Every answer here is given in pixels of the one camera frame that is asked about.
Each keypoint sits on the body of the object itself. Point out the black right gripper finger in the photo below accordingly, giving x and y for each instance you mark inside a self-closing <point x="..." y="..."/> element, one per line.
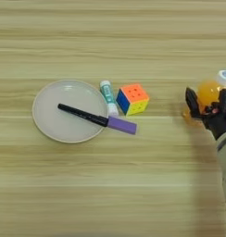
<point x="192" y="105"/>

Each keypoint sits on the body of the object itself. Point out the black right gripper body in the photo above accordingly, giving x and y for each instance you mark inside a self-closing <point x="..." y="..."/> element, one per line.
<point x="218" y="120"/>

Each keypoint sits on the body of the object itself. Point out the orange juice bottle white cap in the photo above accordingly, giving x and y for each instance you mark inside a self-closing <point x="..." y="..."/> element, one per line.
<point x="209" y="91"/>

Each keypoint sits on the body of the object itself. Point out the colourful puzzle cube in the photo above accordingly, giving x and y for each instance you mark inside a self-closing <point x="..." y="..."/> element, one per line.
<point x="133" y="92"/>

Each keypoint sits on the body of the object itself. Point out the purple rectangular block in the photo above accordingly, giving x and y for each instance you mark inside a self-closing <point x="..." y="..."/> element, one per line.
<point x="122" y="125"/>

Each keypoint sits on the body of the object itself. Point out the teal and white glue stick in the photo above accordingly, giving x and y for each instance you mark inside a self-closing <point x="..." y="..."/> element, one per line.
<point x="107" y="94"/>

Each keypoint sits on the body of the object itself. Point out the black marker pen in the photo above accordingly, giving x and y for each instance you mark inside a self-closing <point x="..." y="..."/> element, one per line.
<point x="81" y="114"/>

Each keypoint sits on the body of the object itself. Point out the round white plate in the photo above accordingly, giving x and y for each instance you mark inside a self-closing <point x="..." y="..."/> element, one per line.
<point x="56" y="123"/>

